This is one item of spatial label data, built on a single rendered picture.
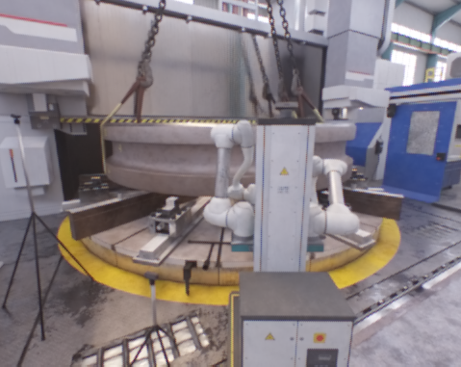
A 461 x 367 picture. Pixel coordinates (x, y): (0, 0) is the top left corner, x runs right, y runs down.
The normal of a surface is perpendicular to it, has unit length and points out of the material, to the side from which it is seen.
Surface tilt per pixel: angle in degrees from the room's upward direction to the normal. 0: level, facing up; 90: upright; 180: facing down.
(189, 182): 90
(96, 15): 90
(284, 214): 90
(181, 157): 90
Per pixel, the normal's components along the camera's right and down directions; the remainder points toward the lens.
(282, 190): -0.01, 0.19
